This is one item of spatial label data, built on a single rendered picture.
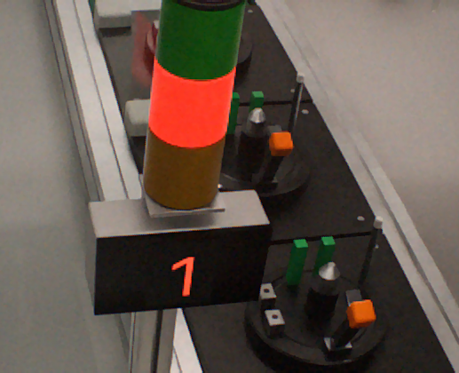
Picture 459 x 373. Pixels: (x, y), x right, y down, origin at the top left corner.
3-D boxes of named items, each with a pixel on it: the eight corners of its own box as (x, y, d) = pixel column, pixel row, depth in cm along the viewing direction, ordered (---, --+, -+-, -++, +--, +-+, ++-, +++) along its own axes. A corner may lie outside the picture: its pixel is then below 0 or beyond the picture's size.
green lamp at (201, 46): (245, 79, 66) (256, 11, 63) (164, 83, 65) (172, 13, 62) (225, 36, 70) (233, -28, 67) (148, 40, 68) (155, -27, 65)
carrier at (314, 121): (379, 243, 119) (403, 153, 112) (164, 264, 113) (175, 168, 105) (312, 115, 137) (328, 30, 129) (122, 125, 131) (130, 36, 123)
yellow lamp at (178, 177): (225, 207, 72) (235, 146, 69) (151, 212, 71) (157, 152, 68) (207, 160, 76) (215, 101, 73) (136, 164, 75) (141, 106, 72)
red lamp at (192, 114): (235, 146, 69) (245, 81, 66) (157, 151, 68) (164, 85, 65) (216, 99, 73) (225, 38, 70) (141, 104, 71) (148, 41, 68)
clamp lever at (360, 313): (350, 350, 100) (376, 319, 93) (330, 353, 99) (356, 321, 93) (342, 314, 101) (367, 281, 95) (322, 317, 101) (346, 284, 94)
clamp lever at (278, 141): (276, 184, 118) (294, 147, 111) (257, 185, 117) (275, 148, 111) (269, 154, 119) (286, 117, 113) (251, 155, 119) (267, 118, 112)
